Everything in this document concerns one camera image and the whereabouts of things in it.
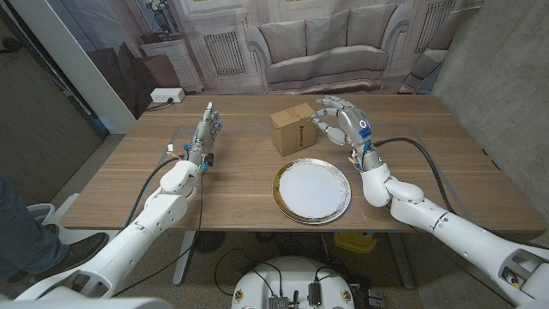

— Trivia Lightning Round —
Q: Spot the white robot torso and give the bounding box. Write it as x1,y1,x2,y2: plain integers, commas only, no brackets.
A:
230,256,356,309

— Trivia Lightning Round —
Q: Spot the yellow object under table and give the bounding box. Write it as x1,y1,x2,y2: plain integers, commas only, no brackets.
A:
333,230,379,254

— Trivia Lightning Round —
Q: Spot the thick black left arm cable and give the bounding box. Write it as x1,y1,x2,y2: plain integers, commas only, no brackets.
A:
122,154,190,229

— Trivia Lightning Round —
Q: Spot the printed living room backdrop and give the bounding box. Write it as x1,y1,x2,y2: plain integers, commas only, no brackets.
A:
45,0,485,121

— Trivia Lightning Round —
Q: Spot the dark leather shoe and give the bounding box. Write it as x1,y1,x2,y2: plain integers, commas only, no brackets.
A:
8,231,111,284

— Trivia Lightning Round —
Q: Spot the white table leg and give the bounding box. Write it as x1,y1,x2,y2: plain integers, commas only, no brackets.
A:
172,230,197,287
388,231,416,291

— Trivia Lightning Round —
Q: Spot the white slanted pillar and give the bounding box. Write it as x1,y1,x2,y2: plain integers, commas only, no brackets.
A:
8,0,138,135

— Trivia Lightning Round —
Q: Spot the black power strip cord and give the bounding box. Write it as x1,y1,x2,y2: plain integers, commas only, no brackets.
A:
145,97,175,112

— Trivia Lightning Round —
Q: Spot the cardboard packing box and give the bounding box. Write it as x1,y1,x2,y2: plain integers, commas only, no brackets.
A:
269,101,319,158

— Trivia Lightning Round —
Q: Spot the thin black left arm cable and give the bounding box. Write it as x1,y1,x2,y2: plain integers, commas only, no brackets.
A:
113,170,206,298

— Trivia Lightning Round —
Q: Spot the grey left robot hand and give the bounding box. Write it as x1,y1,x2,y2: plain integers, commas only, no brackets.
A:
182,101,224,167

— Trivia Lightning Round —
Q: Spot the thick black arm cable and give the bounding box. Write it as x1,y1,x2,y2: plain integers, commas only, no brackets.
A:
372,136,456,215
122,154,190,229

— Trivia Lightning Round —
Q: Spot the grey tape outline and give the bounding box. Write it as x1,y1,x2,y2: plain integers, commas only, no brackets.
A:
124,123,480,231

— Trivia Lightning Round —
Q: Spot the white chair base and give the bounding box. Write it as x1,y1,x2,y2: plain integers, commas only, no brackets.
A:
25,192,122,246

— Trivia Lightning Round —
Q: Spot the blue jeans leg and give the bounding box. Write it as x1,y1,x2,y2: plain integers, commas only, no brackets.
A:
0,178,70,280

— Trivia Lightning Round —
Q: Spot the white gold-rimmed paper plate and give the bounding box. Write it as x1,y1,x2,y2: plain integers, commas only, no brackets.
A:
271,158,353,226

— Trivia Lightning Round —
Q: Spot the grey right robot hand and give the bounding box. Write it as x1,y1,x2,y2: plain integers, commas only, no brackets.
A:
311,94,382,158

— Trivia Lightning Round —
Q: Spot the black looped floor cable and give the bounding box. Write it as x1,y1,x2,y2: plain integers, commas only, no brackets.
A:
213,247,285,298

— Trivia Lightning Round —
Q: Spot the white power strip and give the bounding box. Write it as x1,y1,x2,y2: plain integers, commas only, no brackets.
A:
149,88,186,104

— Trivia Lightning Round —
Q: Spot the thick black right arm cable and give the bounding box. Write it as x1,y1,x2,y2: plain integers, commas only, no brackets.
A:
372,136,456,215

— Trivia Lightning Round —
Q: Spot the black round vented disc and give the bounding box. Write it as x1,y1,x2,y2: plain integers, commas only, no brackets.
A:
192,231,226,254

